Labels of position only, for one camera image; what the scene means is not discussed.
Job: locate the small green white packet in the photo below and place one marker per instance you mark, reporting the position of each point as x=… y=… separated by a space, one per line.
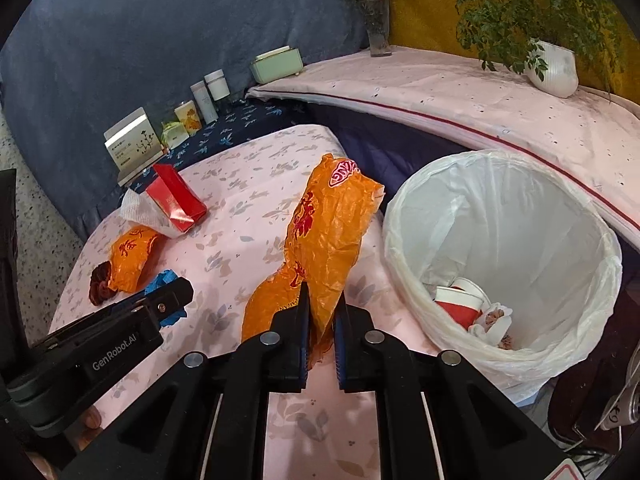
x=174 y=134

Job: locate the operator left hand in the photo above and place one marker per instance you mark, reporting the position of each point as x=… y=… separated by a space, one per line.
x=79 y=436

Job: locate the white card box stand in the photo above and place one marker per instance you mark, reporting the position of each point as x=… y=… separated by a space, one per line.
x=133 y=145

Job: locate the crumpled white tissue in bin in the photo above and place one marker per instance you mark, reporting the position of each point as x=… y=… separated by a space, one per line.
x=493 y=325

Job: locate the pink dotted bench cover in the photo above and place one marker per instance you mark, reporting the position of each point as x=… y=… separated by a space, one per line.
x=591 y=138

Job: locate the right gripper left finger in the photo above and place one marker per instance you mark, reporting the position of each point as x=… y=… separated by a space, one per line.
x=277 y=360

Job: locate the blue wrapper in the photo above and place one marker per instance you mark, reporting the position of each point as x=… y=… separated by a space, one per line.
x=168 y=297

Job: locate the glass vase pink flowers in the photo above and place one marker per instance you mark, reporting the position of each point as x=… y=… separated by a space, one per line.
x=376 y=17

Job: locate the long orange plastic bag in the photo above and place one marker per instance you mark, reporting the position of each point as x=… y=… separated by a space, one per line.
x=321 y=246

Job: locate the tall white tube bottle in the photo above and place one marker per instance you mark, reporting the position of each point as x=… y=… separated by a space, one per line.
x=204 y=101

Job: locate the navy floral cloth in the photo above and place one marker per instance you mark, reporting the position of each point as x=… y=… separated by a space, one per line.
x=249 y=120

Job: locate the dark red velvet scrunchie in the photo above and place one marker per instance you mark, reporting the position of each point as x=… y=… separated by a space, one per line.
x=100 y=289

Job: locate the white lined trash bin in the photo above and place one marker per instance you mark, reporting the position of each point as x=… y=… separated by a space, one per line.
x=531 y=239

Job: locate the orange bag red characters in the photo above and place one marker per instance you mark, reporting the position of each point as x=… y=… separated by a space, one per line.
x=129 y=256

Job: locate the yellow mustard cloth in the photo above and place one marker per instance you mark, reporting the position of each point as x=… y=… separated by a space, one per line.
x=430 y=15

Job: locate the white cylindrical jar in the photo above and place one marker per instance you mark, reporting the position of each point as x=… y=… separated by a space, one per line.
x=217 y=85

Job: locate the white ceramic plant pot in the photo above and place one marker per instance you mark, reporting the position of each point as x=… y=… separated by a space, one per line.
x=552 y=69

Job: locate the green leafy plant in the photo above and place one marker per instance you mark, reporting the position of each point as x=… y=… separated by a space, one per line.
x=520 y=15

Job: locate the yellow flower printed box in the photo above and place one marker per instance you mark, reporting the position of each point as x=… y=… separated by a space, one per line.
x=187 y=114

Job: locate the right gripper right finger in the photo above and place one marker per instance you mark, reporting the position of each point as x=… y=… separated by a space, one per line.
x=366 y=358

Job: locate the red white paper cup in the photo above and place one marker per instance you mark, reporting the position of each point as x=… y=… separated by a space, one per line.
x=463 y=300

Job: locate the pink floral tablecloth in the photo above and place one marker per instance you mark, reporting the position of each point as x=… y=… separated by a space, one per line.
x=251 y=192

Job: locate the white tissue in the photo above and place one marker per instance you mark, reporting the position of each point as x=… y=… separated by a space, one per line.
x=493 y=325
x=141 y=209

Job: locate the blue velvet sofa cover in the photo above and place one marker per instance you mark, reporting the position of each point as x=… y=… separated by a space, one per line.
x=71 y=69

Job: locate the mint green tissue box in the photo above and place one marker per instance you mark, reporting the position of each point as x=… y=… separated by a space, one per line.
x=276 y=64

